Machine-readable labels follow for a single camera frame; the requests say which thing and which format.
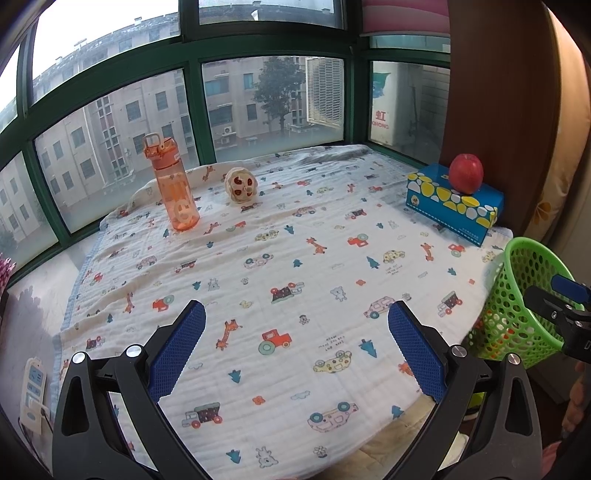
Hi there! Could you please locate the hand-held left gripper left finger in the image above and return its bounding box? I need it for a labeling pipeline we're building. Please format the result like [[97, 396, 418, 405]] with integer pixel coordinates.
[[52, 300, 213, 480]]

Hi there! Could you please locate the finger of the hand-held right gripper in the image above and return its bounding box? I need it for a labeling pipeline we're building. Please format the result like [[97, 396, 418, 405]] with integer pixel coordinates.
[[553, 274, 591, 305], [525, 285, 591, 330]]

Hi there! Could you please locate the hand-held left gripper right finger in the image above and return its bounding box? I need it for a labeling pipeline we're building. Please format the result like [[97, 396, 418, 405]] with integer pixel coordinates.
[[388, 301, 543, 480]]

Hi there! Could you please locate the green plastic basket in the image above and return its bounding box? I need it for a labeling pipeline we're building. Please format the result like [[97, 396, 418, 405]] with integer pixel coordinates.
[[462, 237, 583, 370]]

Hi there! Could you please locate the person's right hand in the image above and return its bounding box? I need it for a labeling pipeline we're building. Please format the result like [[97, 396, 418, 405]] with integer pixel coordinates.
[[562, 361, 586, 432]]

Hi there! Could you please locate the cream quilt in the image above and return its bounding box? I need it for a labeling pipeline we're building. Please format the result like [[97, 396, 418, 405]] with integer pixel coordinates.
[[360, 406, 472, 480]]

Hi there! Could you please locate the cream floral cushion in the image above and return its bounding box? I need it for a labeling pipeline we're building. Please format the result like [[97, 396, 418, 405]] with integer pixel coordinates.
[[531, 9, 591, 241]]

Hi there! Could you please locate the blue spotted tissue box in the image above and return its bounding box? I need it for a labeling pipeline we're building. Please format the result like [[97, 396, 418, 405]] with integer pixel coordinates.
[[405, 162, 505, 247]]

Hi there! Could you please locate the white power strip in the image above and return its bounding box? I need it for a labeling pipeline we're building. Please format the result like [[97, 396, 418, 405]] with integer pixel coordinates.
[[18, 357, 49, 435]]

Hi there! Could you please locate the red apple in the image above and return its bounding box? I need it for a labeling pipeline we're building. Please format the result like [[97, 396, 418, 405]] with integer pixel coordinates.
[[449, 153, 484, 195]]

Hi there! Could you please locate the orange water bottle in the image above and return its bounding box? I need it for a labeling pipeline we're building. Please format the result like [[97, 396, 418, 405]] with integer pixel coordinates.
[[142, 132, 201, 232]]

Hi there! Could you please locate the round cream toy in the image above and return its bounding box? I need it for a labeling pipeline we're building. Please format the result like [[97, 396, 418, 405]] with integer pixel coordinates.
[[224, 167, 256, 205]]

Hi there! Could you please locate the brown wooden panel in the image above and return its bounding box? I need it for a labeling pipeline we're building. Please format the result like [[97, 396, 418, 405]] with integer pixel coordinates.
[[438, 0, 561, 238]]

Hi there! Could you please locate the white outdoor air conditioner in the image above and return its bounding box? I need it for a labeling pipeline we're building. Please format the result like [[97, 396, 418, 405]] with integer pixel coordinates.
[[370, 60, 451, 148]]

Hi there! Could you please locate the white louvred vent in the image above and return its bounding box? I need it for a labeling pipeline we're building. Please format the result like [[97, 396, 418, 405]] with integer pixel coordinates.
[[305, 55, 345, 126]]

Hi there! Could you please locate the pink roller blind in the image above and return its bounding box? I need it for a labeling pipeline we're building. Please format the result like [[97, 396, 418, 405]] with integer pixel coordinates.
[[361, 0, 451, 35]]

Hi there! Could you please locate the green window frame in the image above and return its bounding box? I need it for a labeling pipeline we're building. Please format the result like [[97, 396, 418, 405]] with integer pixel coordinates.
[[0, 0, 451, 278]]

